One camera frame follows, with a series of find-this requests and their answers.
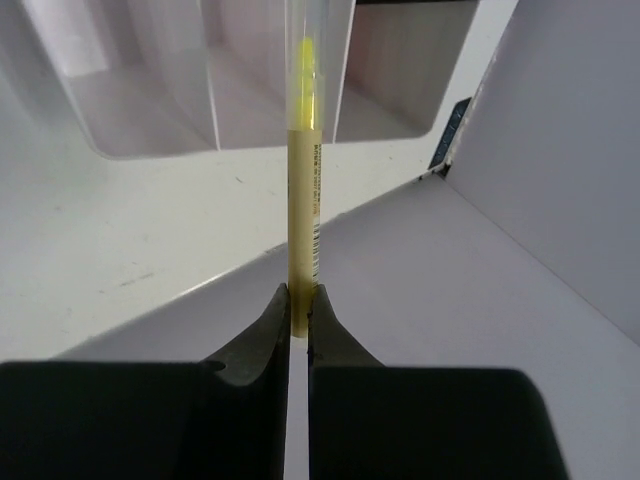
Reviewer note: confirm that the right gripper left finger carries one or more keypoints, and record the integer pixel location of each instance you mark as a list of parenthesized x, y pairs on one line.
[(223, 417)]

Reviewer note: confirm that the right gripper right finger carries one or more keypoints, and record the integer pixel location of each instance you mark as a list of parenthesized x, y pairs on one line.
[(372, 421)]

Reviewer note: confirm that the yellow highlighter pen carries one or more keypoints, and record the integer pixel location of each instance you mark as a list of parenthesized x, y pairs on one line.
[(303, 175)]

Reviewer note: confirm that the right blue table label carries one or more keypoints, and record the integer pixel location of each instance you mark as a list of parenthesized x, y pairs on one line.
[(455, 119)]

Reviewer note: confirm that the right white divided container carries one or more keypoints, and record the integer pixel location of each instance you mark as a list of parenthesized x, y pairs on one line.
[(144, 79)]

